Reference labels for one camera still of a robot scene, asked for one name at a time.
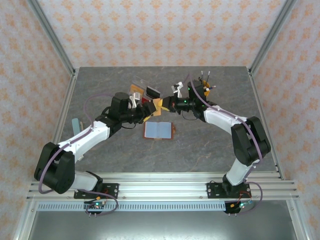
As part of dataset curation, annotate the yellow card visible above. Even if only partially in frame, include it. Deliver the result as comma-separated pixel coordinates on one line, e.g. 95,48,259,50
152,97,164,117

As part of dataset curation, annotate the brown leather card holder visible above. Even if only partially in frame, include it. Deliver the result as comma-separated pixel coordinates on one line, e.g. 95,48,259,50
142,121,177,141

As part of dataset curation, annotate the black card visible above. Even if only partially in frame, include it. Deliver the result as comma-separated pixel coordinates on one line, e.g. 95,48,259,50
145,86,161,100

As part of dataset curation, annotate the gold orange card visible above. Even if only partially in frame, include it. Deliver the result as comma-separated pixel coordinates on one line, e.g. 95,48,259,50
128,84,146,98

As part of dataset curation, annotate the clear acrylic card stand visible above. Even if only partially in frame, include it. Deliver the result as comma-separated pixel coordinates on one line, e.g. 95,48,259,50
128,74,162,104

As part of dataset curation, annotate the light blue plastic piece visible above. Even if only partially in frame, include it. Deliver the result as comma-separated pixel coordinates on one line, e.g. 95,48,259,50
71,117,84,136

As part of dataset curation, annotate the small circuit board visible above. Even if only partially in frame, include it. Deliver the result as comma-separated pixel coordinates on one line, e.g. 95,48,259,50
84,199,108,210
230,199,253,210

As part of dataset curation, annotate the grey metal tray panel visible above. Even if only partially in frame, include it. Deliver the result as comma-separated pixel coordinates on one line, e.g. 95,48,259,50
26,211,300,240

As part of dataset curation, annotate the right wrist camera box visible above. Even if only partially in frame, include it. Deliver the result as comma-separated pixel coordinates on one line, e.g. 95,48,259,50
187,79,205,101

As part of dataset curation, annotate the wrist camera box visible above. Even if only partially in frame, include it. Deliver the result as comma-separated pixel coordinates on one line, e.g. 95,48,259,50
110,91,132,113
187,79,205,101

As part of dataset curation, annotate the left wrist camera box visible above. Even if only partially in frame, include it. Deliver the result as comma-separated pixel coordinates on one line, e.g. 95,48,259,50
110,91,132,113

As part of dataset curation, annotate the aluminium side rail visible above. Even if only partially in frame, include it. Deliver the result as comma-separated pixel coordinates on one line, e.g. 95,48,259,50
39,71,79,181
248,69,286,181

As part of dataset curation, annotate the aluminium front rail beam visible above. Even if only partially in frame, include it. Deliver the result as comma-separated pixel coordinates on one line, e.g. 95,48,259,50
26,171,300,201

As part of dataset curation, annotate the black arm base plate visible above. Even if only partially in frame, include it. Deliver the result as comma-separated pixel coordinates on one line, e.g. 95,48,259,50
206,181,252,200
73,183,120,200

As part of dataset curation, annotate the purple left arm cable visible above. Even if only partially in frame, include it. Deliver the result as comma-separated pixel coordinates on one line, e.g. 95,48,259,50
37,92,120,219

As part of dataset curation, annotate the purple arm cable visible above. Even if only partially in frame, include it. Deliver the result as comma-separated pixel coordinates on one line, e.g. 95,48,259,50
186,72,263,218
37,92,120,219

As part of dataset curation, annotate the perforated cable duct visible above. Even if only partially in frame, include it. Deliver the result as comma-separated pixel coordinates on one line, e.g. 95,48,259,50
37,202,226,212

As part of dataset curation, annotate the aluminium upright post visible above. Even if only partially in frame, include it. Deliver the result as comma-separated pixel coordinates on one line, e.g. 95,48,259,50
26,0,77,76
248,0,296,76

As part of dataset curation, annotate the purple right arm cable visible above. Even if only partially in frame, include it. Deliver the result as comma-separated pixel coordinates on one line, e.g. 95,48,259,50
186,72,263,218

